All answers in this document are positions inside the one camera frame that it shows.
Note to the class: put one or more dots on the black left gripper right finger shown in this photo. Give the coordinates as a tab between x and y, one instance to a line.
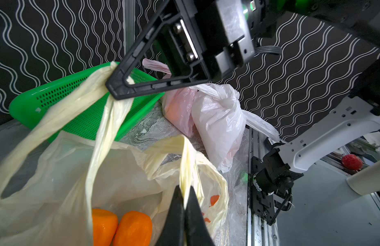
195	228

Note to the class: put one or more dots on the green plastic basket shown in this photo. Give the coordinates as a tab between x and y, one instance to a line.
30	107

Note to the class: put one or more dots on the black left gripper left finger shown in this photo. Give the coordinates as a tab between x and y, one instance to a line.
172	233

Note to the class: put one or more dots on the orange centre bottom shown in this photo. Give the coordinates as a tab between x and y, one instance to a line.
135	229

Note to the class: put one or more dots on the white plastic bag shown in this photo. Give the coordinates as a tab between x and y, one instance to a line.
220	122

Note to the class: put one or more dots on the red round object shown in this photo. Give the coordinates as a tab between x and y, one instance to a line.
352	162

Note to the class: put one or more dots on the pink plastic bag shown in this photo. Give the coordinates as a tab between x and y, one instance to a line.
176	104

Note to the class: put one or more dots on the beige cylinder object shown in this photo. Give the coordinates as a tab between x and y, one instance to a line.
366	181

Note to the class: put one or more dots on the yellow bag with orange print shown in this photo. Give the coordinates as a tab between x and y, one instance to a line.
52	179

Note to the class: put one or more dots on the large orange top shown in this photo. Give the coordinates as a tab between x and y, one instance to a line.
105	224

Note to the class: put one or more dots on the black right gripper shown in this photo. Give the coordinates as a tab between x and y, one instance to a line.
191	43

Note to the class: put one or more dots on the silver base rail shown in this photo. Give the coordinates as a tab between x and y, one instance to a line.
260	208

